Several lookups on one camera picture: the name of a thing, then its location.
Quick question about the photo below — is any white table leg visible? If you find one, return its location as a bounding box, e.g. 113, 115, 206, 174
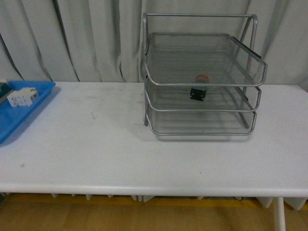
273, 197, 286, 231

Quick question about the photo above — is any green terminal block component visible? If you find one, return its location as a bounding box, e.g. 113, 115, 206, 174
0, 79, 13, 104

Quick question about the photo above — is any blue plastic tray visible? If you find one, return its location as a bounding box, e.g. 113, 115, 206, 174
0, 81, 56, 144

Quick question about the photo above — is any red emergency stop button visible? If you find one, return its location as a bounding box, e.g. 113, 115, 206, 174
190, 74, 210, 101

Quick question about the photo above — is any white circuit breaker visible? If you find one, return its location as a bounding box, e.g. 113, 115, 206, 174
7, 88, 39, 107

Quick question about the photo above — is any silver mesh three-tier rack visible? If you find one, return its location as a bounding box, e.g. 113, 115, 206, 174
142, 13, 268, 136

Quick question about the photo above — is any white curtain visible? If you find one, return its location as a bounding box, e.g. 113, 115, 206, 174
0, 0, 308, 89

